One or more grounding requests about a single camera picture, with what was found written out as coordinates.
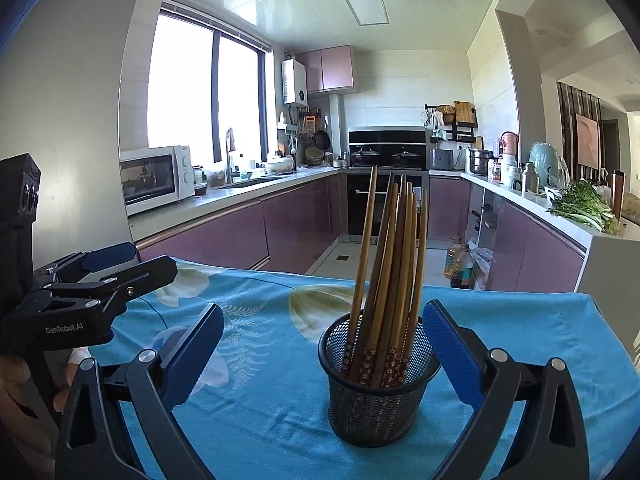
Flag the dark wooden chopstick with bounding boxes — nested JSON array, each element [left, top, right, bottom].
[[385, 182, 412, 387]]

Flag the purple kitchen cabinets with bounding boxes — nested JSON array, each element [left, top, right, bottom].
[[134, 171, 586, 294]]

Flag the kitchen window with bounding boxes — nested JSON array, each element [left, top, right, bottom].
[[146, 12, 268, 169]]

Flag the person's left hand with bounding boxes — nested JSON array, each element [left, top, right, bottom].
[[1, 347, 91, 470]]

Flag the white microwave oven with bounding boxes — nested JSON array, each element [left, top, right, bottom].
[[119, 145, 195, 217]]

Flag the blue floral tablecloth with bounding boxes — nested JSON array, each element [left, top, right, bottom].
[[93, 261, 639, 479]]

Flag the black mesh utensil holder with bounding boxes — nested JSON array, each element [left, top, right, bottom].
[[318, 314, 440, 448]]

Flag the cooking oil bottle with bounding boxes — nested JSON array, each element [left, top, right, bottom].
[[444, 237, 474, 289]]

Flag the green leafy vegetables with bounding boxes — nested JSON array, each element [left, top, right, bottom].
[[549, 180, 618, 235]]

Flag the black built-in oven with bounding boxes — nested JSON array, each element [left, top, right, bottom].
[[346, 170, 428, 237]]

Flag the mint green appliance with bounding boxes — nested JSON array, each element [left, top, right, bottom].
[[529, 142, 570, 190]]

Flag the white water heater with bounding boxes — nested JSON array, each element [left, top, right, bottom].
[[281, 58, 308, 106]]

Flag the steel cooking pot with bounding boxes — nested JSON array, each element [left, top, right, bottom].
[[466, 148, 495, 177]]

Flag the pink kettle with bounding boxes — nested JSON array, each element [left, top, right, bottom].
[[500, 131, 518, 157]]

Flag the silver toaster box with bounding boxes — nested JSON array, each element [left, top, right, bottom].
[[430, 148, 454, 171]]

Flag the black range hood stove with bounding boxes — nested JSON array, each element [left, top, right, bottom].
[[347, 126, 428, 170]]

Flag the purple upper cabinet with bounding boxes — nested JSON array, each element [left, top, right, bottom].
[[295, 46, 356, 93]]

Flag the black camera housing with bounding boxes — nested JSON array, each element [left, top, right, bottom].
[[0, 153, 41, 315]]

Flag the black wall spice rack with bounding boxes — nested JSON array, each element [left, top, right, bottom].
[[424, 101, 478, 144]]

